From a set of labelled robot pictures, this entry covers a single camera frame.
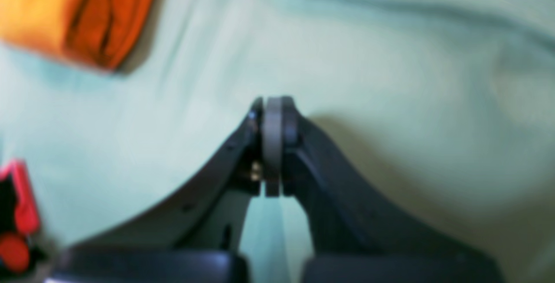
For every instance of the red black corner clamp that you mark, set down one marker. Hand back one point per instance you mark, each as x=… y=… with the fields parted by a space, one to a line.
x=19 y=221

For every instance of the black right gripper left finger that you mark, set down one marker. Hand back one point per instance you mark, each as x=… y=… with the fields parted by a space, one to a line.
x=192 y=236

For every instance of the orange T-shirt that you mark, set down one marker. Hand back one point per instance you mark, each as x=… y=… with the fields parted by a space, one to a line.
x=93 y=33

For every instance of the green table cloth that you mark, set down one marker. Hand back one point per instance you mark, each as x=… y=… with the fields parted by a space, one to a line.
x=446 y=105

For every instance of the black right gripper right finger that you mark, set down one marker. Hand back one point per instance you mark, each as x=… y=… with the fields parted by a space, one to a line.
x=358 y=234

